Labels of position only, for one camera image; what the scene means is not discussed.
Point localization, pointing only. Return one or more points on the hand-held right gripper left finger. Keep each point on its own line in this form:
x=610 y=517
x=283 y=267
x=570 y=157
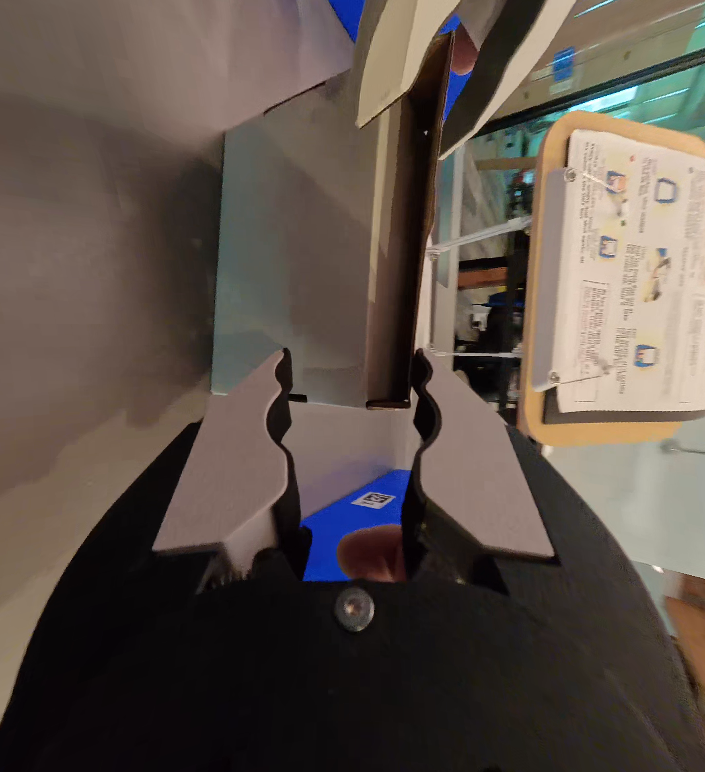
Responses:
x=225 y=482

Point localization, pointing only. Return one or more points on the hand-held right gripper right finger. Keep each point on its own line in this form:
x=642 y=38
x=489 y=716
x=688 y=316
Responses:
x=479 y=482

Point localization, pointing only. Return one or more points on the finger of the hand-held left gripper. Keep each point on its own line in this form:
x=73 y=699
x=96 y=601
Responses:
x=388 y=54
x=527 y=54

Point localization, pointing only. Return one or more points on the white cardboard box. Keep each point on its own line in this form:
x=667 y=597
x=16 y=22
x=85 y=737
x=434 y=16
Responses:
x=298 y=241

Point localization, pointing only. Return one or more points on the person's left hand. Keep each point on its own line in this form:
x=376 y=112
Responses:
x=465 y=51

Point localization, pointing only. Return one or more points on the person's right hand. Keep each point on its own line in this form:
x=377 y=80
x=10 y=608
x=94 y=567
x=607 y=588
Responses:
x=370 y=555

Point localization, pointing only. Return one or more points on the blue sign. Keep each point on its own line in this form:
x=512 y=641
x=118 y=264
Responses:
x=563 y=72

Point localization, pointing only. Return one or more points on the blue plastic bin with tag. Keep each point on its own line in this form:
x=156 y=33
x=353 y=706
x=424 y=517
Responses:
x=340 y=518

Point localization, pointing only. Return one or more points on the clear acrylic strut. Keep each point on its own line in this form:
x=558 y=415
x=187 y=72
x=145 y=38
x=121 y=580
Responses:
x=485 y=235
x=479 y=353

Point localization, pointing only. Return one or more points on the printed paper sheet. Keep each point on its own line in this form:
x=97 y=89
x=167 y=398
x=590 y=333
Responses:
x=660 y=271

